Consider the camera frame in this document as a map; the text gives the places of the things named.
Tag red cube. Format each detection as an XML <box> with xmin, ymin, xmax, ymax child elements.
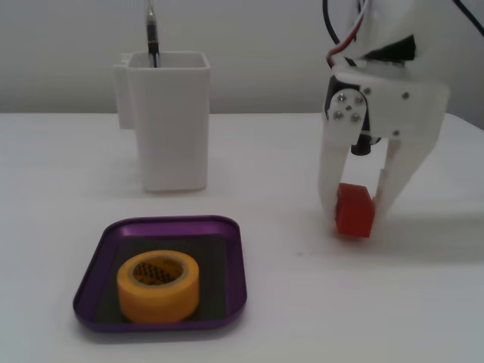
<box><xmin>334</xmin><ymin>182</ymin><xmax>377</xmax><ymax>239</ymax></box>

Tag black cable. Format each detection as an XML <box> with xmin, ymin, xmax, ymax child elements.
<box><xmin>451</xmin><ymin>0</ymin><xmax>484</xmax><ymax>37</ymax></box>
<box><xmin>321</xmin><ymin>0</ymin><xmax>343</xmax><ymax>48</ymax></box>

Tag red and white wires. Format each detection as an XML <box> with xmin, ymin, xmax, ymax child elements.
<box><xmin>327</xmin><ymin>0</ymin><xmax>370</xmax><ymax>71</ymax></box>

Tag purple metal tray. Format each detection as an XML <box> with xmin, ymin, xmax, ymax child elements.
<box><xmin>72</xmin><ymin>214</ymin><xmax>250</xmax><ymax>334</ymax></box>

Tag yellow tape roll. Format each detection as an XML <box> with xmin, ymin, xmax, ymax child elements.
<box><xmin>116</xmin><ymin>249</ymin><xmax>200</xmax><ymax>324</ymax></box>

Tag black ballpoint pen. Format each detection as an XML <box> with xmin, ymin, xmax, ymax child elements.
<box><xmin>144</xmin><ymin>0</ymin><xmax>162</xmax><ymax>69</ymax></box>

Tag small black camera module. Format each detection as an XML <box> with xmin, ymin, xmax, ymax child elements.
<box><xmin>350</xmin><ymin>130</ymin><xmax>374</xmax><ymax>157</ymax></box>

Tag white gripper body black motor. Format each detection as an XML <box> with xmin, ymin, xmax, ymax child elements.
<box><xmin>324</xmin><ymin>33</ymin><xmax>451</xmax><ymax>147</ymax></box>

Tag white plastic pen holder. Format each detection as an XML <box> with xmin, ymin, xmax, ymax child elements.
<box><xmin>112</xmin><ymin>51</ymin><xmax>211</xmax><ymax>194</ymax></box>

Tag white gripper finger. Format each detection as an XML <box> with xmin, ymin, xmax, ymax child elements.
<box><xmin>318</xmin><ymin>89</ymin><xmax>368</xmax><ymax>225</ymax></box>
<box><xmin>371</xmin><ymin>138</ymin><xmax>436</xmax><ymax>217</ymax></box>

